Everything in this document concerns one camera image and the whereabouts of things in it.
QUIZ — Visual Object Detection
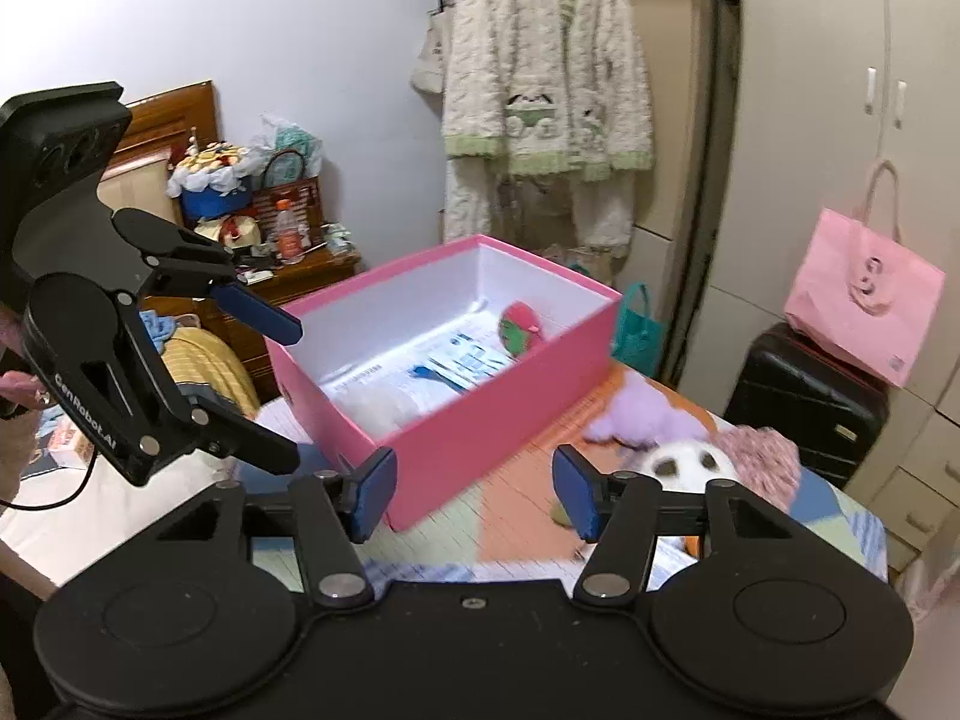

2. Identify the blue bucket with flowers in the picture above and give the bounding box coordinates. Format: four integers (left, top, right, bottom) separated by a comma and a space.
166, 140, 263, 223

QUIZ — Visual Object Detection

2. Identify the white panda plush toy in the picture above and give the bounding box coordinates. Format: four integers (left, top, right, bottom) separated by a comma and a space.
550, 437, 740, 556

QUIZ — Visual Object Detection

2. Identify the teal gift bag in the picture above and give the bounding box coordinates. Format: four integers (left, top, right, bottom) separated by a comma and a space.
612, 283, 662, 377

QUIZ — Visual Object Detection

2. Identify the red strawberry plush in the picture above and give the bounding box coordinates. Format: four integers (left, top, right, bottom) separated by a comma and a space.
498, 301, 545, 358

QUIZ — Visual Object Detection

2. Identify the white plastic bag blue print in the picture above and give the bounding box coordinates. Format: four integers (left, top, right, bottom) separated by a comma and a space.
317, 310, 514, 439

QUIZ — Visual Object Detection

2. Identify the wooden nightstand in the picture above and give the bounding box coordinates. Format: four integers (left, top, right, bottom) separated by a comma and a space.
143, 249, 361, 401

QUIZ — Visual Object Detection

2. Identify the orange drink bottle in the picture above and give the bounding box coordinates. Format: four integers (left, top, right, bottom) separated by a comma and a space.
274, 199, 304, 265

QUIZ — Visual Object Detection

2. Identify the purple plush toy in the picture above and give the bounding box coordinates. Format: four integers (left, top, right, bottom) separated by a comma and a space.
583, 369, 709, 449

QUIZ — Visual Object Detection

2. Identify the cream knitted cardigan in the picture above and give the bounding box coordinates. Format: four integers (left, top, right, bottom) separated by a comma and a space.
443, 0, 654, 255

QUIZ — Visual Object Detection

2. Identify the woven red basket bag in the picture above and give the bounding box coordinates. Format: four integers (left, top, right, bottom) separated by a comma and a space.
251, 148, 324, 249

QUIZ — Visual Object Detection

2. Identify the black suitcase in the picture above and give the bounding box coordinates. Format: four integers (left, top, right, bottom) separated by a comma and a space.
724, 322, 890, 488

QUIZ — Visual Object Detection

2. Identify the beige wardrobe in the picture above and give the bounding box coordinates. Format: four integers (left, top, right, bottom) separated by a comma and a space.
636, 0, 960, 564

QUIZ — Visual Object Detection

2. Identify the pink paper shopping bag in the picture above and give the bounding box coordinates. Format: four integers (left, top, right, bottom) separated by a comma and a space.
784, 160, 946, 388

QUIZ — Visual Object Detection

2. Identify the pink cardboard storage box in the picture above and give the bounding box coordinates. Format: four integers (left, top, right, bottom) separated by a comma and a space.
267, 236, 620, 532

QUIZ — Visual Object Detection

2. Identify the person's left hand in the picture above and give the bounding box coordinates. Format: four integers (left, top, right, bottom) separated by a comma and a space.
0, 307, 49, 419

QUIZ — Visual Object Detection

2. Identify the beige canvas tote bag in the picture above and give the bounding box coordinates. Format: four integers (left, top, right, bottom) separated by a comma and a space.
410, 10, 452, 96

